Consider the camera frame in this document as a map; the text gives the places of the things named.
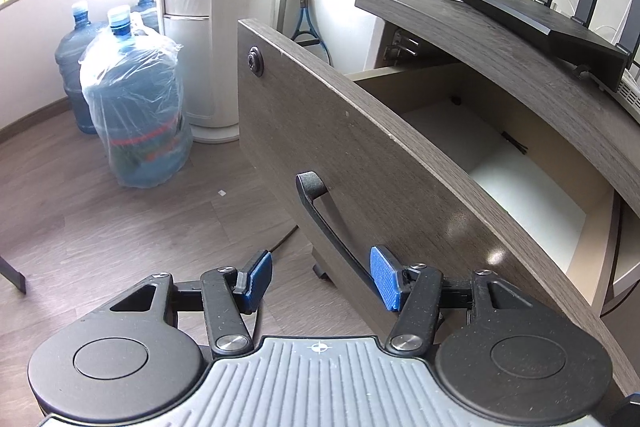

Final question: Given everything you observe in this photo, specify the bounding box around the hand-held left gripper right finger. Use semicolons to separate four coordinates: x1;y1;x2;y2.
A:
370;247;551;353

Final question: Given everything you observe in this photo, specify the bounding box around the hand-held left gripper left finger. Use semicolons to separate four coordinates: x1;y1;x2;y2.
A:
80;249;273;356

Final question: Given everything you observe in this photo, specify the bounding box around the black drawer handle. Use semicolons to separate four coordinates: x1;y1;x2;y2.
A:
295;171;396;303

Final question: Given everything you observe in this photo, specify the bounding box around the brown wooden drawer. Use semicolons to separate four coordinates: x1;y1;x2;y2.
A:
237;18;633;408

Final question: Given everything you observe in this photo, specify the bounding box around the plastic-wrapped blue water bottle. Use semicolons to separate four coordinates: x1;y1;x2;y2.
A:
79;5;194;190

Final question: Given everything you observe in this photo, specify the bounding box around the white standing air conditioner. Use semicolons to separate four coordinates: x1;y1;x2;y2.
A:
159;0;281;144

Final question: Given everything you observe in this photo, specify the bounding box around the black furniture leg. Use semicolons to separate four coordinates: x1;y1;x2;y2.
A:
0;254;27;295

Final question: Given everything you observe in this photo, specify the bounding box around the grey wooden cabinet top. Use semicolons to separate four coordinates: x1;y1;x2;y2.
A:
354;0;640;320

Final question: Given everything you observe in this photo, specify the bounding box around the black router with antennas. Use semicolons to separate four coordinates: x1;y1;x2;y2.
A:
432;0;633;95

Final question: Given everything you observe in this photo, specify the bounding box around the black floor cable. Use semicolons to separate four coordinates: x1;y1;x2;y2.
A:
267;227;299;255

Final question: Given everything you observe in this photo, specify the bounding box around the metal drawer rail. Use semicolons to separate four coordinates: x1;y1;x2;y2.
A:
385;28;421;60

